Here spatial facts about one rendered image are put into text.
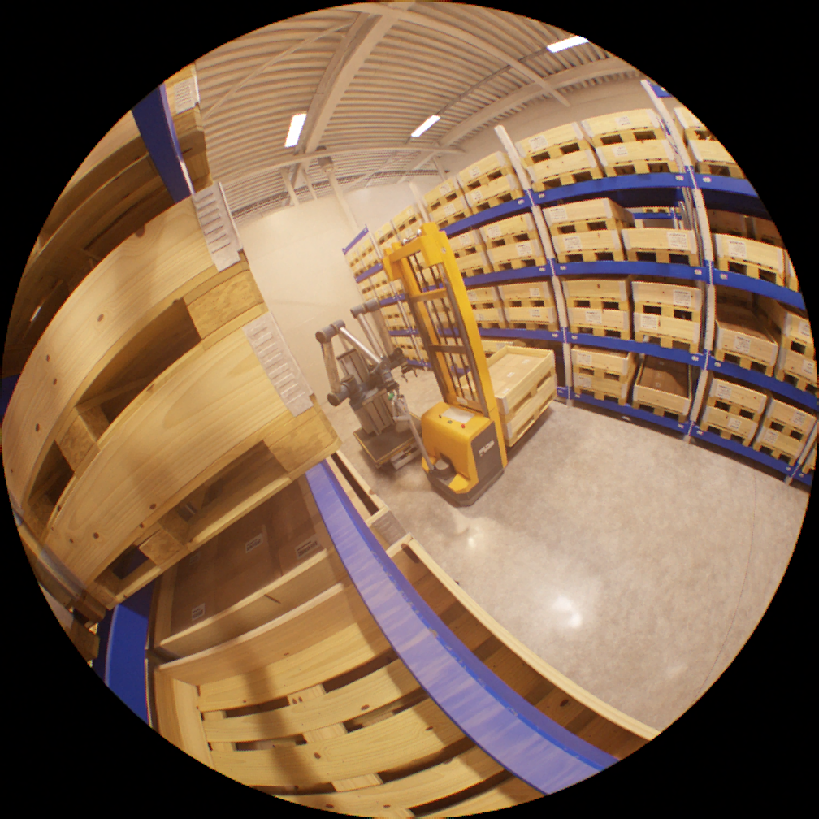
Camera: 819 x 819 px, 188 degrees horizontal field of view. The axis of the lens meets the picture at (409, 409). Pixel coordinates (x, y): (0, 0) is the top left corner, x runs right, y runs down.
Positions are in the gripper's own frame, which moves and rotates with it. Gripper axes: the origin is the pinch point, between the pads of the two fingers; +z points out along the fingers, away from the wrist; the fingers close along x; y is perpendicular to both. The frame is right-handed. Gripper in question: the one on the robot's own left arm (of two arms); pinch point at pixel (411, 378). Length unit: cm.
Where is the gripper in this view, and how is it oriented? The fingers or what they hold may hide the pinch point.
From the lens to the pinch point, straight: 290.4
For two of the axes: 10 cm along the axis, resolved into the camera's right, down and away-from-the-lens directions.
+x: 8.3, -4.8, 2.8
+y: 2.8, -0.8, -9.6
